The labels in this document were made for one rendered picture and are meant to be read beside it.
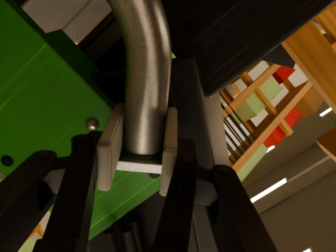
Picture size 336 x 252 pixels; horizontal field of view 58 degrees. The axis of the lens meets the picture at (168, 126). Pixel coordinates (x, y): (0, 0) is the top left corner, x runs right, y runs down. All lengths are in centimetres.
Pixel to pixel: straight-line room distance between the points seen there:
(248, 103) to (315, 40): 253
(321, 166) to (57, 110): 764
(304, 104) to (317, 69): 323
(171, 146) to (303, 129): 950
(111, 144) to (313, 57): 89
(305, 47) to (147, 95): 84
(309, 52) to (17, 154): 87
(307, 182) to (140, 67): 775
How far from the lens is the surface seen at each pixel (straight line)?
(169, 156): 16
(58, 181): 16
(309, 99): 428
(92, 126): 24
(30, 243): 671
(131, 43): 19
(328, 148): 74
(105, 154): 17
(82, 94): 24
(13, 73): 26
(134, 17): 19
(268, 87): 380
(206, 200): 16
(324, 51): 102
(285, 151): 976
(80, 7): 80
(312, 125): 968
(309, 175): 783
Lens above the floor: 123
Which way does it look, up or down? 2 degrees up
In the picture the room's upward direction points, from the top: 141 degrees clockwise
